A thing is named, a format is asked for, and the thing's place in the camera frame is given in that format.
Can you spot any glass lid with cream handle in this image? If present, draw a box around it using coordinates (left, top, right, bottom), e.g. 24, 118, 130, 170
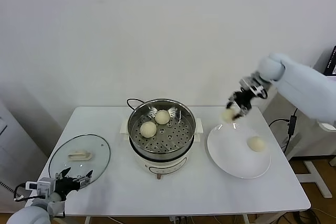
48, 134, 111, 190

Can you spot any black cooker power cable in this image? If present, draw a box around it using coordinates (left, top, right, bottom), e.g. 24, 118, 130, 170
127, 98, 145, 111

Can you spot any black laptop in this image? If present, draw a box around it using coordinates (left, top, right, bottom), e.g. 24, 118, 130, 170
324, 46, 336, 77

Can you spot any white steamed baozi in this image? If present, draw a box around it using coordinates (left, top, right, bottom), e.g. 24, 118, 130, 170
221, 109, 236, 123
140, 121, 158, 138
247, 136, 266, 153
154, 110, 171, 125

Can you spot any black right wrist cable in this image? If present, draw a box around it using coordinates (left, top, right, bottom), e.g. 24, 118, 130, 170
258, 87, 269, 101

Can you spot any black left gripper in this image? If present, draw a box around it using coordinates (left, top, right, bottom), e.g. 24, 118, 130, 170
54, 167, 94, 200

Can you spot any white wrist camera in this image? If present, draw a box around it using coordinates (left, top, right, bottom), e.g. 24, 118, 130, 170
240, 76, 269, 99
25, 178, 56, 198

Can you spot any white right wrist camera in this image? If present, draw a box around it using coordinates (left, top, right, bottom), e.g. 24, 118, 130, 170
240, 76, 269, 99

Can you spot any perforated steel steamer basket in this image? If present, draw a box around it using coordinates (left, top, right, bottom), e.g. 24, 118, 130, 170
128, 98, 197, 156

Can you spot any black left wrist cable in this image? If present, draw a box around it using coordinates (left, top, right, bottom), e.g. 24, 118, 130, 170
13, 183, 29, 202

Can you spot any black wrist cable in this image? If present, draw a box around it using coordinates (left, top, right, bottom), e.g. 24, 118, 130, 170
258, 87, 269, 101
13, 183, 29, 202

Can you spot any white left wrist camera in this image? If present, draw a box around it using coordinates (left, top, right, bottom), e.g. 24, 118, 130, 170
25, 178, 56, 198

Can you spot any cream electric cooker base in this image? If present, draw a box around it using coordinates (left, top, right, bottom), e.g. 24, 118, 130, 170
120, 118, 205, 182

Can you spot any black power adapter with cable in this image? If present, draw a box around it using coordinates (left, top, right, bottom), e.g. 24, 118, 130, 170
269, 107, 299, 156

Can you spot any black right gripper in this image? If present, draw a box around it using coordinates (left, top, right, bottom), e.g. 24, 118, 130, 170
226, 90, 254, 121

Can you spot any white round plate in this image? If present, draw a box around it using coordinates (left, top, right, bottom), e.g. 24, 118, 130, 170
206, 123, 272, 179

